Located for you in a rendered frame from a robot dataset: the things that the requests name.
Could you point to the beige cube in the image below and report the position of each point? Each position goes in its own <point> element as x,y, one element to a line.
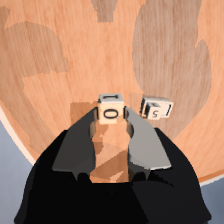
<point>153,110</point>
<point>110,108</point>

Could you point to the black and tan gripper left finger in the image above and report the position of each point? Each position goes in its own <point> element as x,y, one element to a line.
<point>71,153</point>

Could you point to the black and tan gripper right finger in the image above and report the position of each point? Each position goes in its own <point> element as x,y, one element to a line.
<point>152,152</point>

